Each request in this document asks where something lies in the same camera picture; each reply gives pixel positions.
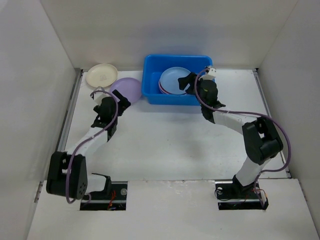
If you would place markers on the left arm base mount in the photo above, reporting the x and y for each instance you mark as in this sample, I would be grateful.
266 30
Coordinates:
116 200

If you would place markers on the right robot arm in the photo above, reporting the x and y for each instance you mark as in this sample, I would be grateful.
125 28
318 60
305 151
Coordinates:
262 141

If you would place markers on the blue plate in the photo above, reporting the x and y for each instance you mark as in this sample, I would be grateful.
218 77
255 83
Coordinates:
174 73

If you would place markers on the pink plate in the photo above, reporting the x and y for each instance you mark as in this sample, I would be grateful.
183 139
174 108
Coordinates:
170 87

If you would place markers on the small purple plate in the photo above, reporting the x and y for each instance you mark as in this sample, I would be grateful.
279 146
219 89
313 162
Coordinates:
129 88

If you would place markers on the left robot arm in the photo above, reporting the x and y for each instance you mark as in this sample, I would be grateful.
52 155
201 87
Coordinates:
68 174

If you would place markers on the cream plate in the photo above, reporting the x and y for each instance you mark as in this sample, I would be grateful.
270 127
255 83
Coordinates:
101 75

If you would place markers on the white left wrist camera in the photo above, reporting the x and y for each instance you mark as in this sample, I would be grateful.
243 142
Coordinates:
98 95

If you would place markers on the blue plastic bin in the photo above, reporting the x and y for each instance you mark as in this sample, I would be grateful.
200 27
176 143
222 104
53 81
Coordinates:
156 64

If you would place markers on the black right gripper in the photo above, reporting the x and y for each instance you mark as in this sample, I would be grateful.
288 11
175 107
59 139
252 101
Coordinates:
191 83

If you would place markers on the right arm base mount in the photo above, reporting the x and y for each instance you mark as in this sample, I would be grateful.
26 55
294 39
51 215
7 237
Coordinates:
229 199

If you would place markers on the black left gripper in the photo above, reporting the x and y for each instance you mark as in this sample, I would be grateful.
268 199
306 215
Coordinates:
124 103

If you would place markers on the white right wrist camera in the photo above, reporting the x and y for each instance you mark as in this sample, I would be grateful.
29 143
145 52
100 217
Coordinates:
210 73

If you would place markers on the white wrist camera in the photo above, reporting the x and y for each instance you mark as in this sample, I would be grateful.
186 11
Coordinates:
98 95
210 73

